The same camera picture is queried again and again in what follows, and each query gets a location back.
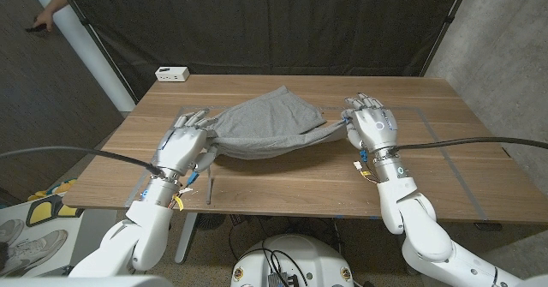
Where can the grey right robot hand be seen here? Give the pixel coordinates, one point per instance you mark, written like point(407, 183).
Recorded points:
point(377, 126)

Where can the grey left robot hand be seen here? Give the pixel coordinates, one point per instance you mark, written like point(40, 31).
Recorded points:
point(182, 147)

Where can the grey shorts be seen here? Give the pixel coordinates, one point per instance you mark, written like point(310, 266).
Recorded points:
point(269, 124)

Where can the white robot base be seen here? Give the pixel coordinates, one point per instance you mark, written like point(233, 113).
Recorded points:
point(308, 252)

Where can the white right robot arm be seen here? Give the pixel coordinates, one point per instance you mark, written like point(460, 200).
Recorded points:
point(419, 231)

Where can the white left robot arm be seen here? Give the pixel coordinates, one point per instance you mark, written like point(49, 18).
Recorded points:
point(145, 231)

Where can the white power strip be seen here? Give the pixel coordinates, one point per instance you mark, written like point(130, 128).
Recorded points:
point(172, 73)

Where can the black round fan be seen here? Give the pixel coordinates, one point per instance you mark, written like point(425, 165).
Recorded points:
point(210, 221)

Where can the white table leg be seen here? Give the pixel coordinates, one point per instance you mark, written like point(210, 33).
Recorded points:
point(189, 231)

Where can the black backdrop stand pole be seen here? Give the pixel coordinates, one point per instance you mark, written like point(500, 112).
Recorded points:
point(85, 23)
point(447, 19)

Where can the yellow teal floor object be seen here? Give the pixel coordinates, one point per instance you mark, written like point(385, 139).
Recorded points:
point(60, 188)

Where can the dark brown door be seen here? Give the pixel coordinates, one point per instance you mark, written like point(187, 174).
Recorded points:
point(51, 107)

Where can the black backdrop curtain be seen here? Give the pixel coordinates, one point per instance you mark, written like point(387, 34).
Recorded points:
point(265, 25)

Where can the grey electronics box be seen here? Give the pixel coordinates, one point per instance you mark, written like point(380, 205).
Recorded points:
point(280, 279)

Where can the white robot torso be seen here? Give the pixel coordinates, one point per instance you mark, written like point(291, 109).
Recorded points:
point(85, 282)

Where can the white shoe print board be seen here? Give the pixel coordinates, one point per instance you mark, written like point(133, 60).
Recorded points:
point(30, 244)

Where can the person in dark shirt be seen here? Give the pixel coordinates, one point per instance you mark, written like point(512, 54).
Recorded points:
point(47, 17)

